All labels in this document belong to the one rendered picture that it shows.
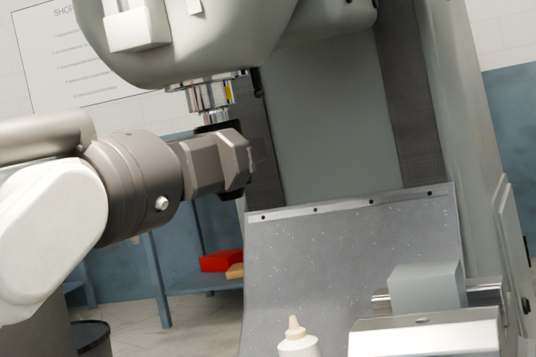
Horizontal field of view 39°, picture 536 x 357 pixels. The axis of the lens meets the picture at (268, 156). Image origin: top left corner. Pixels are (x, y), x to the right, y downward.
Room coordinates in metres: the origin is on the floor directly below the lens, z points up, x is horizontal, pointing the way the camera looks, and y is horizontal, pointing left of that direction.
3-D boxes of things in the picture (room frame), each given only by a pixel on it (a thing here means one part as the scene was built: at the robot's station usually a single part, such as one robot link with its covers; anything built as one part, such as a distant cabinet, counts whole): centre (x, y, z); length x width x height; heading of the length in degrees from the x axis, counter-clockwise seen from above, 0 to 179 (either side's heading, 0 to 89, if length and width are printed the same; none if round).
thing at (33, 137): (0.57, 0.17, 1.25); 0.11 x 0.11 x 0.11; 53
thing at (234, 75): (0.73, 0.04, 1.31); 0.09 x 0.09 x 0.01
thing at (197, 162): (0.66, 0.10, 1.23); 0.13 x 0.12 x 0.10; 53
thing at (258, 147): (0.72, 0.02, 1.23); 0.06 x 0.02 x 0.03; 143
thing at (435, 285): (0.67, -0.12, 1.07); 0.06 x 0.05 x 0.06; 70
